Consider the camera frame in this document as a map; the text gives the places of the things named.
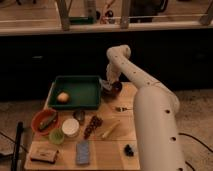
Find black white dish brush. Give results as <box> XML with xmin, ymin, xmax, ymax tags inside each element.
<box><xmin>124</xmin><ymin>144</ymin><xmax>134</xmax><ymax>157</ymax></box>

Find grey towel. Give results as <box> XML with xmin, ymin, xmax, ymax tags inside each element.
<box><xmin>99</xmin><ymin>79</ymin><xmax>112</xmax><ymax>90</ymax></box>

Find light green cup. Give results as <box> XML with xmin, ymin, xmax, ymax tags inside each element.
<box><xmin>49</xmin><ymin>128</ymin><xmax>64</xmax><ymax>145</ymax></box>

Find green item in red bowl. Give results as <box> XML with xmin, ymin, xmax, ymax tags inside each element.
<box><xmin>38</xmin><ymin>113</ymin><xmax>57</xmax><ymax>131</ymax></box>

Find red bowl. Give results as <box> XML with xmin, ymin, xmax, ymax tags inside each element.
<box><xmin>31</xmin><ymin>108</ymin><xmax>59</xmax><ymax>136</ymax></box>

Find blue sponge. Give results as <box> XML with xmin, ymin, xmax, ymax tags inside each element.
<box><xmin>76</xmin><ymin>140</ymin><xmax>90</xmax><ymax>165</ymax></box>

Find green plastic tray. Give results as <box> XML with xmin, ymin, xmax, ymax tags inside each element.
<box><xmin>48</xmin><ymin>75</ymin><xmax>101</xmax><ymax>110</ymax></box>

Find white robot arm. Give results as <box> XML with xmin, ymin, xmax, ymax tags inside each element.
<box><xmin>106</xmin><ymin>45</ymin><xmax>187</xmax><ymax>171</ymax></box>

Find wooden shelf ledge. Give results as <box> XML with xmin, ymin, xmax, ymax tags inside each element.
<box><xmin>0</xmin><ymin>21</ymin><xmax>213</xmax><ymax>36</ymax></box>

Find yellow round fruit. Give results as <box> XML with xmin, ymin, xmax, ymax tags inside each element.
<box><xmin>57</xmin><ymin>92</ymin><xmax>69</xmax><ymax>103</ymax></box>

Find black pole left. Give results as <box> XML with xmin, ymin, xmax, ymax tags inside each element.
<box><xmin>11</xmin><ymin>122</ymin><xmax>23</xmax><ymax>171</ymax></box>

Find white round container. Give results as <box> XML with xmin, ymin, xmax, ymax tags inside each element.
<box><xmin>62</xmin><ymin>118</ymin><xmax>80</xmax><ymax>137</ymax></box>

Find dark purple bowl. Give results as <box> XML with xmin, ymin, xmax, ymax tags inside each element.
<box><xmin>102</xmin><ymin>81</ymin><xmax>122</xmax><ymax>98</ymax></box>

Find small metal cup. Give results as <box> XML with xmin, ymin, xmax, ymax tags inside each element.
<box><xmin>73</xmin><ymin>110</ymin><xmax>85</xmax><ymax>125</ymax></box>

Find yellow banana toy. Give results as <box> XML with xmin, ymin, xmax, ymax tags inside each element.
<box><xmin>101</xmin><ymin>120</ymin><xmax>120</xmax><ymax>139</ymax></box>

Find brown wooden block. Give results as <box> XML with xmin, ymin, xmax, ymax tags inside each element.
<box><xmin>30</xmin><ymin>147</ymin><xmax>59</xmax><ymax>164</ymax></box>

